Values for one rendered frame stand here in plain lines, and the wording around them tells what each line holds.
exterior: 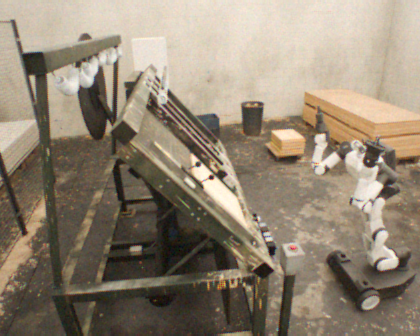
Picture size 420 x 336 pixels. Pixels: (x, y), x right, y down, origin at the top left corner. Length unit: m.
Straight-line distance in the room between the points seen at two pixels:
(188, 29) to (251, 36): 1.41
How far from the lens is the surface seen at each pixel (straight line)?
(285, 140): 5.37
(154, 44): 5.70
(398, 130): 5.68
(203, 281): 2.08
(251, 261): 2.02
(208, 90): 7.34
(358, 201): 2.23
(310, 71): 8.09
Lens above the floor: 2.28
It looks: 25 degrees down
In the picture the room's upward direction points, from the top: 2 degrees counter-clockwise
